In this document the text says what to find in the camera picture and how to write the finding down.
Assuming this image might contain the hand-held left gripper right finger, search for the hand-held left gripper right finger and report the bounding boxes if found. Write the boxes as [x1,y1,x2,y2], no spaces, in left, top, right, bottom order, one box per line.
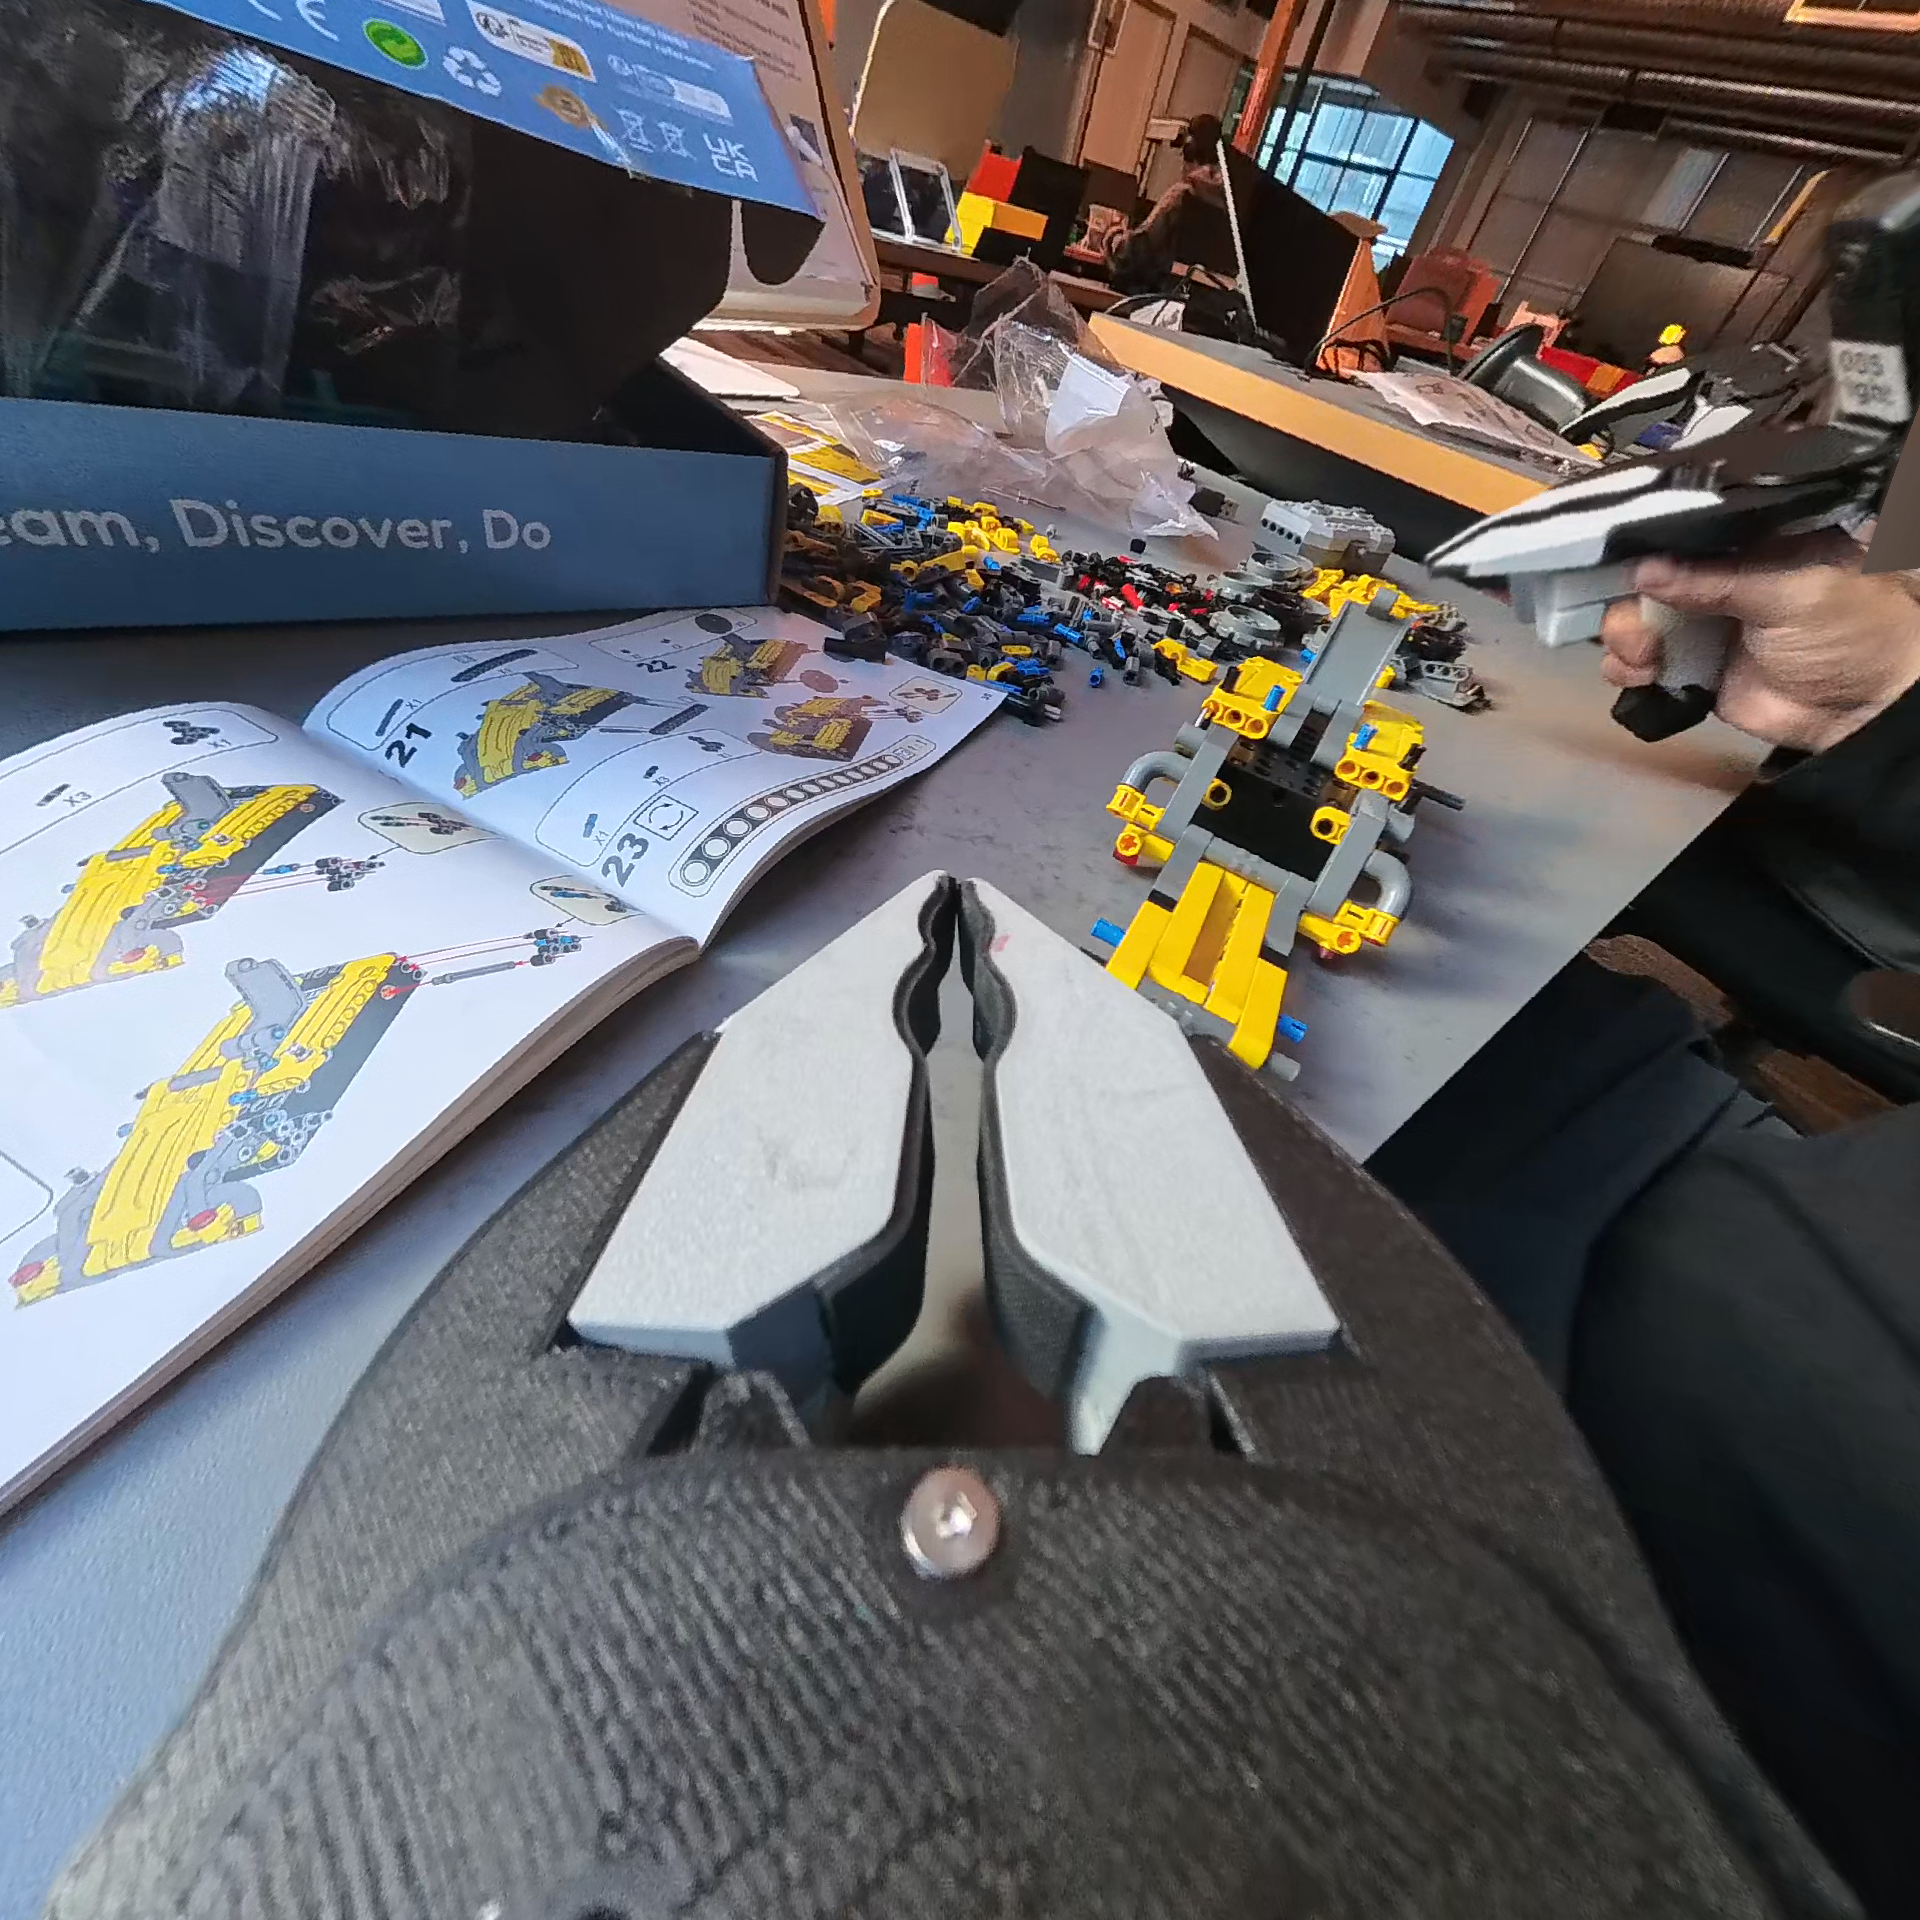
[960,878,1340,1453]

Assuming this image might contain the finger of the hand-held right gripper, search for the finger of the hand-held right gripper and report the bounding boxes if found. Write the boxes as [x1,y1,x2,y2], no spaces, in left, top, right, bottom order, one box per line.
[1458,457,1730,545]
[1422,499,1737,588]

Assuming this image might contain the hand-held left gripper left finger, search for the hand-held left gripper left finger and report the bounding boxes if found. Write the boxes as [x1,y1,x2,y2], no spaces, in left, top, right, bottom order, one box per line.
[566,870,960,1390]

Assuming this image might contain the yellow grey brick vehicle model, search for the yellow grey brick vehicle model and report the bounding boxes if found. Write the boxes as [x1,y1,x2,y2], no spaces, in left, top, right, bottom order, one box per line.
[1092,599,1465,1074]

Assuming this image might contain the pile of building pieces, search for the pile of building pieces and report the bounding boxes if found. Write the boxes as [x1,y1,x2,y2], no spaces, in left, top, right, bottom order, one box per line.
[778,487,1495,723]

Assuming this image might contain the blue cardboard kit box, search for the blue cardboard kit box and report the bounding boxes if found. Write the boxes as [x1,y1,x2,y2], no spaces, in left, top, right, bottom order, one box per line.
[0,0,834,634]

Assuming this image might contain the person's right forearm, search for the person's right forearm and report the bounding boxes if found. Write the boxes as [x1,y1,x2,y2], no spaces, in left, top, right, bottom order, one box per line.
[1626,681,1920,1051]

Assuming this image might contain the grey desk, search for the grey desk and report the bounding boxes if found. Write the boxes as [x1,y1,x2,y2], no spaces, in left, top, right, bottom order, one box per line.
[0,359,1765,1877]

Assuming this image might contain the person's right hand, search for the person's right hand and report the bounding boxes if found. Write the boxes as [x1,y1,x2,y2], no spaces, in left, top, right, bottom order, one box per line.
[1597,532,1920,751]

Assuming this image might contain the black and white tool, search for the black and white tool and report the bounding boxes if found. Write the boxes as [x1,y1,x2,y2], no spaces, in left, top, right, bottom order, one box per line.
[1556,348,1801,453]

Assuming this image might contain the printed paper sheet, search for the printed paper sheet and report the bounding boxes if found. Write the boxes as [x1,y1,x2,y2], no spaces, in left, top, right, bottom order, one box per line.
[1358,370,1600,459]

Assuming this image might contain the black rounded device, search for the black rounded device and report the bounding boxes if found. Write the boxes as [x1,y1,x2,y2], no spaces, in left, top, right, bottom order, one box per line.
[1458,322,1589,425]

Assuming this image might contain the dark table with wooden edge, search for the dark table with wooden edge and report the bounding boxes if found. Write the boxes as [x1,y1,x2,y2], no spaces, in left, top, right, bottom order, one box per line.
[1087,311,1600,519]

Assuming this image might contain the person's grey trousers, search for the person's grey trousers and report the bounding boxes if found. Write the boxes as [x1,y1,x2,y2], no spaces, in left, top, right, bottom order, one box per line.
[1365,977,1788,1353]

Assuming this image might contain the open instruction booklet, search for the open instruction booklet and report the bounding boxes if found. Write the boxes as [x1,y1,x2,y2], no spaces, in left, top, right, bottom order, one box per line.
[0,604,1009,1509]

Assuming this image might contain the black computer monitor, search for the black computer monitor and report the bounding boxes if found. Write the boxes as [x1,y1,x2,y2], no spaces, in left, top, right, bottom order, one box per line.
[1210,139,1365,361]

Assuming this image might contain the crumpled clear plastic bag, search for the crumpled clear plastic bag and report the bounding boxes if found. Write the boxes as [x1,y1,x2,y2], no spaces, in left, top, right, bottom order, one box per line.
[960,262,1225,542]

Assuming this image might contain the person's black jacket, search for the person's black jacket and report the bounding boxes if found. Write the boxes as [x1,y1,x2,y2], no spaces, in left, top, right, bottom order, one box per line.
[1558,1110,1920,1920]

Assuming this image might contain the yellow black sticker sheet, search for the yellow black sticker sheet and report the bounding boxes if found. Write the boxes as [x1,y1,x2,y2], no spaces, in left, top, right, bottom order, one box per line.
[746,406,887,505]

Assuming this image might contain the white flat stand base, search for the white flat stand base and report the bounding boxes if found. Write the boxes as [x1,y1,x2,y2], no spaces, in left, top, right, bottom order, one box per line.
[661,335,805,405]

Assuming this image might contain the clear plastic bag of parts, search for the clear plastic bag of parts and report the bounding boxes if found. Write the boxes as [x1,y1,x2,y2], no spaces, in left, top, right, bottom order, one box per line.
[0,29,482,394]

